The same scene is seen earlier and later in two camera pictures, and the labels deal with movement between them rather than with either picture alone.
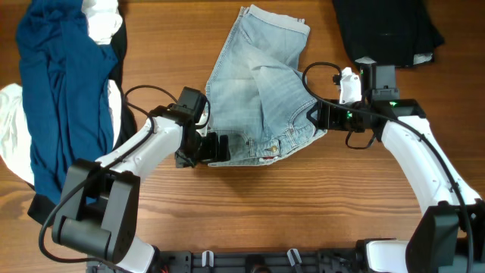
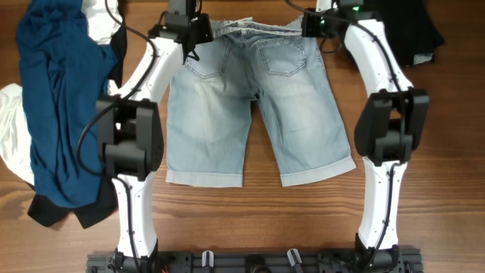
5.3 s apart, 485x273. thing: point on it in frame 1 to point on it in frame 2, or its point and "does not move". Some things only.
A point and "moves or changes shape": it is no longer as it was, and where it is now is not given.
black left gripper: x=210 y=154 to x=205 y=35
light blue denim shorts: x=257 y=96 moves or changes shape
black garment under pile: x=44 y=210 does not move
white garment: x=105 y=20 does not move
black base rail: x=250 y=261 does not move
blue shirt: x=67 y=91 does not move
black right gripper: x=327 y=111 to x=308 y=23
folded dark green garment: x=391 y=32 does not move
